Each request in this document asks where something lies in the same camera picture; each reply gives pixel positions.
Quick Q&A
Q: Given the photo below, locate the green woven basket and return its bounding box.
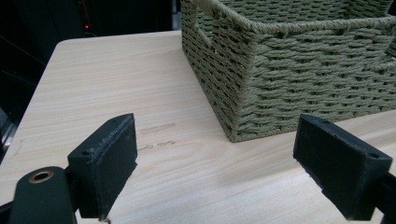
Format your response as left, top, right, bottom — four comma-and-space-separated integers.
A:
180, 0, 396, 143

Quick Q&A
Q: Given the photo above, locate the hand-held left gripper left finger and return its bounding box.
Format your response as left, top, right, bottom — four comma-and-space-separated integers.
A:
66, 112, 138, 221

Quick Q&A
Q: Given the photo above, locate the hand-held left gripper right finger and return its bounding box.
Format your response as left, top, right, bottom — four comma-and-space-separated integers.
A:
292, 113, 394, 222

